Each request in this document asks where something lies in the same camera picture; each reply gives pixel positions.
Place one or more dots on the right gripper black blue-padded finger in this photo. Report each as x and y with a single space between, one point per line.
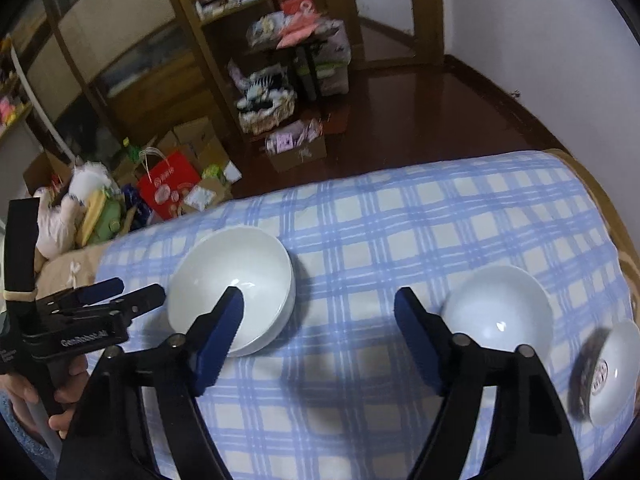
529 437
109 436

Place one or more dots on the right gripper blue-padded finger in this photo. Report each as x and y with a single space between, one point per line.
77 298

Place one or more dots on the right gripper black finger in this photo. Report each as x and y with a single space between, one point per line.
129 306

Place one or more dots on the white bowl red patterned outside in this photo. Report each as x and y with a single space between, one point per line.
605 374

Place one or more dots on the white plate with cherries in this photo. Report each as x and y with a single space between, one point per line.
243 259

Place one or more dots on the white bowl with black emblem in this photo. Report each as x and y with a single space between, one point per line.
501 307

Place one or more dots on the person's left hand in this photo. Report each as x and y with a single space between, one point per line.
22 394

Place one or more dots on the white plush toy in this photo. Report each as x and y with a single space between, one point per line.
58 224

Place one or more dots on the red paper gift bag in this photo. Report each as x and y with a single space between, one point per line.
166 181

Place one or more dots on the blue white plaid cloth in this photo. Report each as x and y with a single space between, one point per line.
337 395

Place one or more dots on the brown beige patterned blanket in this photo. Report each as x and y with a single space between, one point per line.
628 257

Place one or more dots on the cardboard box with items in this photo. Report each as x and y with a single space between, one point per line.
294 145

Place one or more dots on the wooden shelf cabinet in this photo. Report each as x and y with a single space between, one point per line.
101 72

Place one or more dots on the wicker basket with items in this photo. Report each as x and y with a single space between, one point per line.
267 100

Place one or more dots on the black side table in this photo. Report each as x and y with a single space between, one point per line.
320 39

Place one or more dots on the red box on table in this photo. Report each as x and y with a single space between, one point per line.
292 7

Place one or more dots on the wooden door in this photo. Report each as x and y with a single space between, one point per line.
391 33

